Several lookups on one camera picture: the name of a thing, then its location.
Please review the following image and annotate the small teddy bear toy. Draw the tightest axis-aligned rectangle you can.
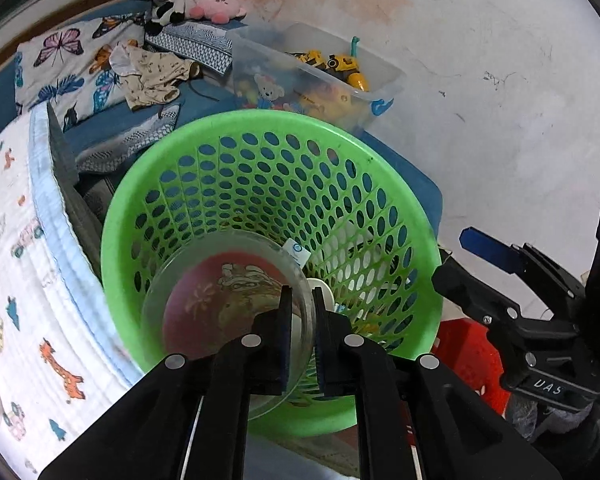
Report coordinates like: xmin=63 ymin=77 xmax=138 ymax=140
xmin=255 ymin=74 xmax=290 ymax=110

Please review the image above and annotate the beige printed garment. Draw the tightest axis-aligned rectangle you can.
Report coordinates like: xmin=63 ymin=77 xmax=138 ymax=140
xmin=109 ymin=44 xmax=204 ymax=112

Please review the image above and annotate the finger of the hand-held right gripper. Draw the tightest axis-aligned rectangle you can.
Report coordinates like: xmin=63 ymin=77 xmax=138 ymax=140
xmin=459 ymin=226 xmax=587 ymax=311
xmin=431 ymin=249 xmax=523 ymax=328

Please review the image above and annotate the pink plush toy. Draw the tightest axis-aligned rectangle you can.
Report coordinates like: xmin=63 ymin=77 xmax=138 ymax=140
xmin=187 ymin=0 xmax=247 ymax=25

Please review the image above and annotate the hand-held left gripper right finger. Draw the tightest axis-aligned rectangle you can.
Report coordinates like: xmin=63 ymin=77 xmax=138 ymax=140
xmin=311 ymin=287 xmax=563 ymax=480

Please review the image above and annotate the clear plastic storage box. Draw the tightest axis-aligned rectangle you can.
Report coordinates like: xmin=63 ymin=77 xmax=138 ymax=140
xmin=227 ymin=22 xmax=407 ymax=135

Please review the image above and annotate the green plastic basket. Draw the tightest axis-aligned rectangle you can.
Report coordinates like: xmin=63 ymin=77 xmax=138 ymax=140
xmin=100 ymin=109 xmax=443 ymax=438

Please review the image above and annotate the grey striped cloth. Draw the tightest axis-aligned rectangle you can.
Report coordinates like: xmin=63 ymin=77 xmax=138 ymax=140
xmin=75 ymin=24 xmax=236 ymax=175

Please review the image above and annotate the yellow toy truck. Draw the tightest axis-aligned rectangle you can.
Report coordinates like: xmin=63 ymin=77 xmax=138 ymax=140
xmin=285 ymin=50 xmax=372 ymax=95

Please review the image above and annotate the clear glass bowl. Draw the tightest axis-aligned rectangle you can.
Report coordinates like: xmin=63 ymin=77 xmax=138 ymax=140
xmin=141 ymin=230 xmax=317 ymax=421

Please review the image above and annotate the white printed blanket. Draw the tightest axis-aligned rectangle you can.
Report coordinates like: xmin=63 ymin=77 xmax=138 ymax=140
xmin=0 ymin=105 xmax=146 ymax=476

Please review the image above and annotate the white milk carton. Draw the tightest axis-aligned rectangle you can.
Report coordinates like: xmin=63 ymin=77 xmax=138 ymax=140
xmin=279 ymin=217 xmax=381 ymax=321

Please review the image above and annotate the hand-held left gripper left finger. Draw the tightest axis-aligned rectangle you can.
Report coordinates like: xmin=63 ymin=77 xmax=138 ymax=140
xmin=37 ymin=285 xmax=297 ymax=480

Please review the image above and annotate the butterfly print pillow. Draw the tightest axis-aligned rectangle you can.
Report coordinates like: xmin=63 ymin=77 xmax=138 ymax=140
xmin=14 ymin=12 xmax=153 ymax=127

